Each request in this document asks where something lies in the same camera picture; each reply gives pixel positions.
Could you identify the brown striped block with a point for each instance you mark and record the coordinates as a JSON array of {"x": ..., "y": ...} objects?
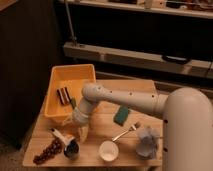
[{"x": 63, "y": 96}]

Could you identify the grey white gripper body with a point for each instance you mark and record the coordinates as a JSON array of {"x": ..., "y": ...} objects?
[{"x": 81, "y": 116}]

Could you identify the black handle on beam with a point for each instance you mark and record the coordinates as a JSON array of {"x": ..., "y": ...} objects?
[{"x": 181, "y": 61}]

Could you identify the dark grape bunch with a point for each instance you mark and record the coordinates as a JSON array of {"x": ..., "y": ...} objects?
[{"x": 49, "y": 152}]

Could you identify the green sponge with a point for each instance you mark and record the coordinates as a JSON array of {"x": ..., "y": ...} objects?
[{"x": 121, "y": 115}]

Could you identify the grey crumpled cloth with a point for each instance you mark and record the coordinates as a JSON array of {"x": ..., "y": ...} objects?
[{"x": 148, "y": 143}]

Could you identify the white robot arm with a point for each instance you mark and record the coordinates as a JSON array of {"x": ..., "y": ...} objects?
[{"x": 187, "y": 116}]

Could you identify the grey shelf beam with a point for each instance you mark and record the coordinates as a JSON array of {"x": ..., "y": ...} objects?
[{"x": 137, "y": 59}]

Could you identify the wooden table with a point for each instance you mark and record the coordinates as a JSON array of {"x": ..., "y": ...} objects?
[{"x": 101, "y": 128}]

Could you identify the green handled tool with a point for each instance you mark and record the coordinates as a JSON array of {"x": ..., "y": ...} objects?
[{"x": 73, "y": 102}]

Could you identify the metal pole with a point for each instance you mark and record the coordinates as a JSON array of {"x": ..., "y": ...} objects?
[{"x": 73, "y": 37}]

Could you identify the yellow plastic bin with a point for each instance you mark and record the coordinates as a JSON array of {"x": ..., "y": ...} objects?
[{"x": 73, "y": 77}]

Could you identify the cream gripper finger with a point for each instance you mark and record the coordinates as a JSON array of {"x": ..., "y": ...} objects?
[
  {"x": 83, "y": 133},
  {"x": 68, "y": 120}
]

